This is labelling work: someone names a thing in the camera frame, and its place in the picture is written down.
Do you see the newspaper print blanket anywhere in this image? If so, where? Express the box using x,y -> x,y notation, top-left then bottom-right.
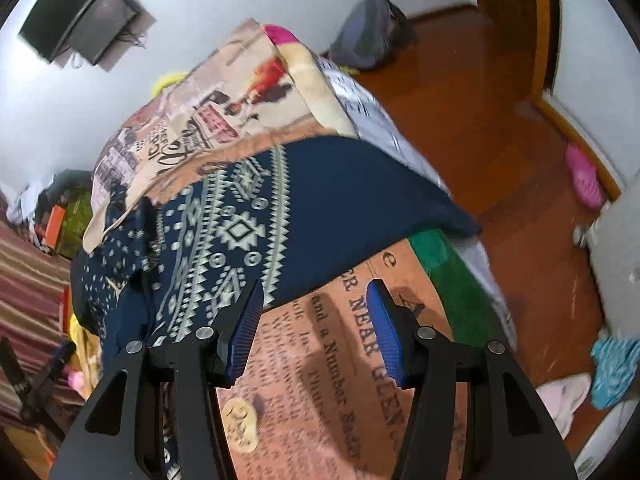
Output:
82,19 -> 501,480

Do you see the wooden door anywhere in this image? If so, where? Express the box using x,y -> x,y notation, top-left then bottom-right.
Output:
467,0 -> 561,106

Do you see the pink pillow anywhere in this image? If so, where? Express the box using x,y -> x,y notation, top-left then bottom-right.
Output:
263,24 -> 302,47

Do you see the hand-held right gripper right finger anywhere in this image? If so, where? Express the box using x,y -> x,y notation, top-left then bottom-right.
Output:
366,279 -> 572,480

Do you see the black wall-mounted box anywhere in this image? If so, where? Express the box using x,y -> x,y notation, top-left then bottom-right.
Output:
67,0 -> 157,68

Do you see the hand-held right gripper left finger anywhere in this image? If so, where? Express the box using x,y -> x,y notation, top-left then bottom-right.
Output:
49,279 -> 265,480

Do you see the green patterned box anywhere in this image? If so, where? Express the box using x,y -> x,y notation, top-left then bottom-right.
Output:
56,195 -> 96,257

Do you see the navy patterned fleece garment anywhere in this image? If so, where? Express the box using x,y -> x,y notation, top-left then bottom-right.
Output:
70,135 -> 483,480

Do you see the black wall television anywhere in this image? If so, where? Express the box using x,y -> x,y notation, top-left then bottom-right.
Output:
17,0 -> 150,63

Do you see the grey purple backpack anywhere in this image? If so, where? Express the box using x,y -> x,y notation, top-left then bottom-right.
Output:
327,0 -> 418,71

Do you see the white printed bedsheet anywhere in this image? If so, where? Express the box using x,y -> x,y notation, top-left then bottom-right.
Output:
315,55 -> 518,351

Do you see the dark grey clothes pile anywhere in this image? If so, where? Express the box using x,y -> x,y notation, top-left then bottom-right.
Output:
42,170 -> 94,207

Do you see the white cabinet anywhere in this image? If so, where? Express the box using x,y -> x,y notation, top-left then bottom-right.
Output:
572,170 -> 640,361

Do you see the pink slipper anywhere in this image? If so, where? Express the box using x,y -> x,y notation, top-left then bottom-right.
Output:
565,142 -> 607,211

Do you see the orange box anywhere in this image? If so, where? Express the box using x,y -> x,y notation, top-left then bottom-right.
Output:
42,205 -> 67,252

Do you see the teal cloth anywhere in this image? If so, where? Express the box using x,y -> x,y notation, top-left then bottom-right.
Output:
590,337 -> 640,409

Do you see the green cloth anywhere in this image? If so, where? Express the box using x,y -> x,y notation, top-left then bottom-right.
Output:
409,230 -> 501,341

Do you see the yellow cloth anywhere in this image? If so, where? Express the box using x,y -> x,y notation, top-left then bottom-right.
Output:
66,310 -> 107,397

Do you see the pale pink cloth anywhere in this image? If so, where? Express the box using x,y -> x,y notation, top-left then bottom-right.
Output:
535,372 -> 594,441

